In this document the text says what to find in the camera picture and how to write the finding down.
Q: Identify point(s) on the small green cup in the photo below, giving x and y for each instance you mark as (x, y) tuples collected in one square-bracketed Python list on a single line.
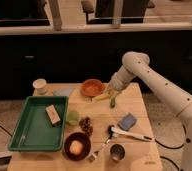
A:
[(72, 117)]

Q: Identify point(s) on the yellow banana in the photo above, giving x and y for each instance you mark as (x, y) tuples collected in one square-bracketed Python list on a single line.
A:
[(101, 97)]

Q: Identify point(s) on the yellow round fruit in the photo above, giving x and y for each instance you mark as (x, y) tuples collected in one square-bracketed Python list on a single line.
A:
[(76, 147)]

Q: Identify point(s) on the orange bowl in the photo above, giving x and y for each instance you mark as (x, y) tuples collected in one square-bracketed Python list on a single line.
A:
[(92, 87)]

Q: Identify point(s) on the wooden block in tray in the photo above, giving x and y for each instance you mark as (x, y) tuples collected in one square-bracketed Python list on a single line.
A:
[(52, 114)]

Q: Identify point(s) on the grey cloth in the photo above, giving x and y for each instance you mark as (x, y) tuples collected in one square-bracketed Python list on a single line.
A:
[(63, 92)]

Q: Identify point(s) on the small metal cup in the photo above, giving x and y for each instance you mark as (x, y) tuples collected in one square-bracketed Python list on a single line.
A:
[(117, 152)]

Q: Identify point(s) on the blue sponge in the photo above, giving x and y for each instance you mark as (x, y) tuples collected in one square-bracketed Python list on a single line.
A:
[(127, 122)]

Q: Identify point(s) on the green chili pepper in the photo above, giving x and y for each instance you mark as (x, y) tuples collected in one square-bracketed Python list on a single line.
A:
[(112, 102)]

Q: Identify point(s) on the white paper cup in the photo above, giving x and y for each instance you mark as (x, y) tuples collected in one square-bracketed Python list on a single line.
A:
[(40, 86)]

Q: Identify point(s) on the metal fork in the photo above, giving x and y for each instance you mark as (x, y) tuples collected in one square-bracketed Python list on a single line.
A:
[(95, 154)]

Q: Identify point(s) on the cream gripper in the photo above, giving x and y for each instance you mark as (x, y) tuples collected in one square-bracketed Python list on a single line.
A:
[(111, 92)]

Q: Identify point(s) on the dark brown plate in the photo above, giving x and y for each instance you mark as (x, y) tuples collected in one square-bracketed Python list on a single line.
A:
[(84, 139)]

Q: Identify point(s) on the white handled dish brush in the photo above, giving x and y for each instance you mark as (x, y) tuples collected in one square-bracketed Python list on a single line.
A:
[(137, 136)]

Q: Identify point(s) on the green plastic tray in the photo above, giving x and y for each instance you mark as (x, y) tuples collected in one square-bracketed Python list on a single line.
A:
[(34, 131)]

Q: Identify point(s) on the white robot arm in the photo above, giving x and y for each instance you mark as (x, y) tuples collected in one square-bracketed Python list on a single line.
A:
[(136, 64)]

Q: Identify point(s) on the brown grape bunch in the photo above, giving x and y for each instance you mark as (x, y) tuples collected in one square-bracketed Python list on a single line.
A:
[(86, 126)]

